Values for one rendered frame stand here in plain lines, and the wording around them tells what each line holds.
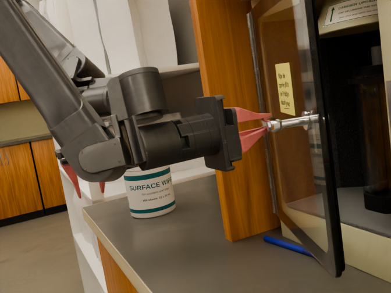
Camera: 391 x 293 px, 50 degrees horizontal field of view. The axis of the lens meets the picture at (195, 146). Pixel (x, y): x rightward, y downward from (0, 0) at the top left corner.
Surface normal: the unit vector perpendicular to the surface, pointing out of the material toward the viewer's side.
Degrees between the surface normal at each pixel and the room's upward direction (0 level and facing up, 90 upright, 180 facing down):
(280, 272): 0
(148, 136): 54
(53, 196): 90
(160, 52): 89
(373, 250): 90
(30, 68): 79
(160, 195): 90
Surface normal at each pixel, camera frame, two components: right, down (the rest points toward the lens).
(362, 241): -0.90, 0.20
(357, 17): -0.55, -0.21
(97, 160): -0.06, -0.07
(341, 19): -0.76, -0.20
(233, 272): -0.15, -0.98
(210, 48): 0.40, 0.07
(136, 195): -0.50, 0.20
